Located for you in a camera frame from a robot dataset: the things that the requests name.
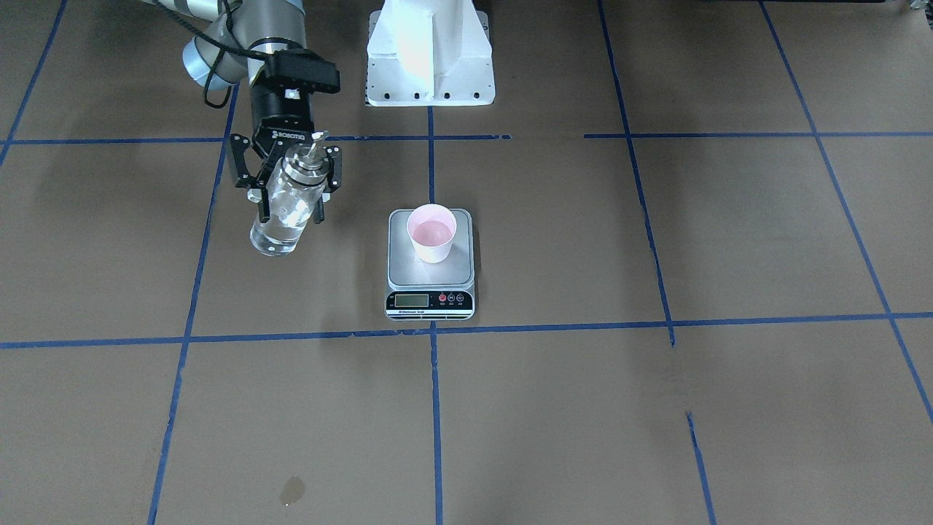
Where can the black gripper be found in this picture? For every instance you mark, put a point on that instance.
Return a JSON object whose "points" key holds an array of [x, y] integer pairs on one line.
{"points": [[279, 122]]}

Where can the glass sauce dispenser bottle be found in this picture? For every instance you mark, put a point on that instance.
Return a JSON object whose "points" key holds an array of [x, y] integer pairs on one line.
{"points": [[294, 190]]}

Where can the pink paper cup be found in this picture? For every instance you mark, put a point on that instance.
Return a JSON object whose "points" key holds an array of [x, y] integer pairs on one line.
{"points": [[431, 229]]}

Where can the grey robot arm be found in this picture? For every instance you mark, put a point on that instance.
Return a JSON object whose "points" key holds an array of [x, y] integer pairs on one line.
{"points": [[231, 40]]}

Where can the digital kitchen scale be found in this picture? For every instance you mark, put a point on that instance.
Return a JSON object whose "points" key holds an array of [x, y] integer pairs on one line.
{"points": [[421, 290]]}

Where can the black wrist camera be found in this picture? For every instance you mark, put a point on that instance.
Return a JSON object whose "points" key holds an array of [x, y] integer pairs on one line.
{"points": [[300, 69]]}

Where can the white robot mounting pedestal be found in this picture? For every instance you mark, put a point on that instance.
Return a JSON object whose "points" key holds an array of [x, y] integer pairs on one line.
{"points": [[429, 53]]}

